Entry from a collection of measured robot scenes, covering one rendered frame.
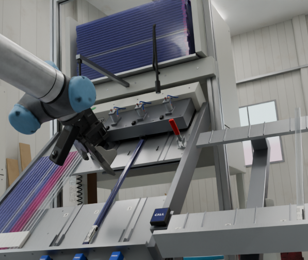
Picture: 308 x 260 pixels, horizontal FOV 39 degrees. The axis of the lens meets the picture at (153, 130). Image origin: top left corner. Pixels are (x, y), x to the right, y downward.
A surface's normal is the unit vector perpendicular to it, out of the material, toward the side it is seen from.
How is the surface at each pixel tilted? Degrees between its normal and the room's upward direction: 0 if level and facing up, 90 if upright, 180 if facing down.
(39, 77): 117
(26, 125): 143
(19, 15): 90
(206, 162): 90
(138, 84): 90
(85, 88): 90
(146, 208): 44
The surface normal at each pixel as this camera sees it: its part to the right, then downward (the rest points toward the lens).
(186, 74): -0.44, -0.20
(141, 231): -0.36, -0.83
